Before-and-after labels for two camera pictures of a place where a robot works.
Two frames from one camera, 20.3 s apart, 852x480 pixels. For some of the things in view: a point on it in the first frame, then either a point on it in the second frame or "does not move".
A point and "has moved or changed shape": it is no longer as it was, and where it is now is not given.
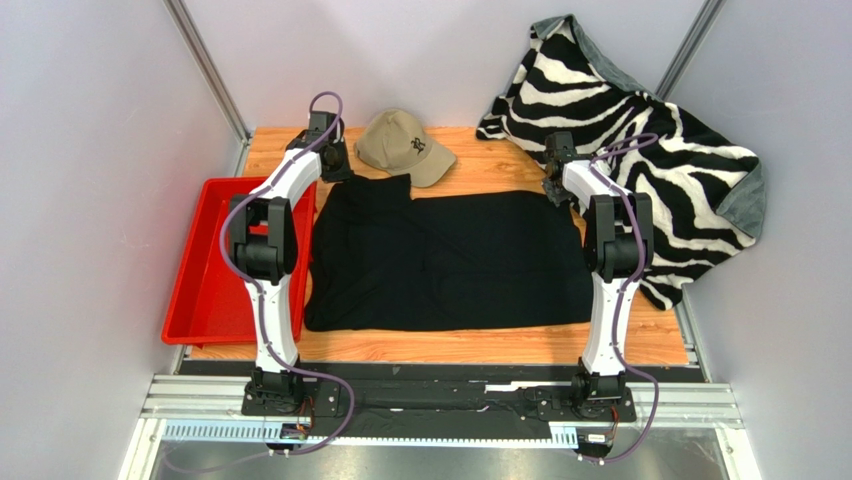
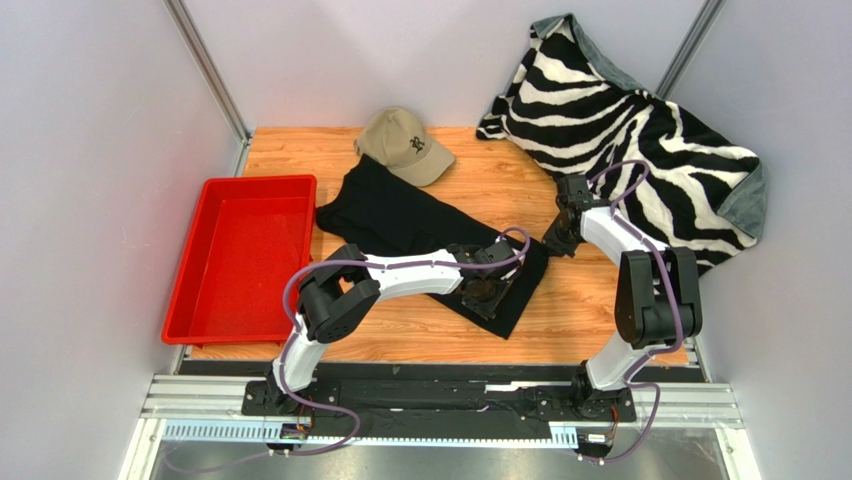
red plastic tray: x=211 y=302 does not move
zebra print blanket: x=707 y=199 does not move
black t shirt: x=382 y=259 has moved or changed shape
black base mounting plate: x=441 y=398 does not move
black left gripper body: x=341 y=170 -> x=485 y=302
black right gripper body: x=554 y=192 -> x=559 y=236
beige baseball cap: x=393 y=142 does not move
